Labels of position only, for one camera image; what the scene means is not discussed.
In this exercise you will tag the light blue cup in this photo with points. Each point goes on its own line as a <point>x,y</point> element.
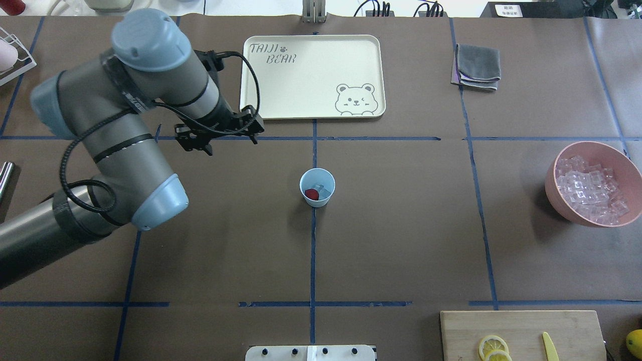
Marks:
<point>317,176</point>

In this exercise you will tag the yellow lemon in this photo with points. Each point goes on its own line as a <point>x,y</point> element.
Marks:
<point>633,342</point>

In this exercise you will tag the ice cubes in bowl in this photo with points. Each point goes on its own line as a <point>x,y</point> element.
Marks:
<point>590,190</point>

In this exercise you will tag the aluminium frame post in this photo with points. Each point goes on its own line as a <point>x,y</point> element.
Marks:
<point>314,11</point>

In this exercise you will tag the pink bowl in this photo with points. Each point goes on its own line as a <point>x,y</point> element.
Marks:
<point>625,172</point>

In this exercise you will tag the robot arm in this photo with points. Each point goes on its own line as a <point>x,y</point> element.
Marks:
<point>113,172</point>

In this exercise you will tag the cream bear tray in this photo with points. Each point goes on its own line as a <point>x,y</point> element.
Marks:
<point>314,76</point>

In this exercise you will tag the wooden cutting board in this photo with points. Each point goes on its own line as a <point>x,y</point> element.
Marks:
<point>576,334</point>

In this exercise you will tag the yellow plastic knife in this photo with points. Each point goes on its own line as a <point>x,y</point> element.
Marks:
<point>549,347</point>

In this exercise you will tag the grey folded cloth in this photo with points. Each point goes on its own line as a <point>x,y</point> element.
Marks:
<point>477,67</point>

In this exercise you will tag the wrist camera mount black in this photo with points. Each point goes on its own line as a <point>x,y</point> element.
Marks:
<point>211,62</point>

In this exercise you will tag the white cup rack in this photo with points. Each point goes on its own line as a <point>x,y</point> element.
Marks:
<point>25,61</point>

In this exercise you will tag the lemon slices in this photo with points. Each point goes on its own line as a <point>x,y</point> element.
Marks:
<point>493,347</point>

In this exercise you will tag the red strawberry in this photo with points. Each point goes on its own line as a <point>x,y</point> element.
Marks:
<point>312,194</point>

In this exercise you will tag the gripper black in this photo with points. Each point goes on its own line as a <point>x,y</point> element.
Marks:
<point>226,117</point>

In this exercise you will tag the ice cube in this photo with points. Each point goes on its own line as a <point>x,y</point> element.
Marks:
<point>323,192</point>

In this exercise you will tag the white pedestal column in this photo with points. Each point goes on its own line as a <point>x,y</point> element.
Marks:
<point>312,352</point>

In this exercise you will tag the steel muddler black tip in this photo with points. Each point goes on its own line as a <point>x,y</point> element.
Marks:
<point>6,173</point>

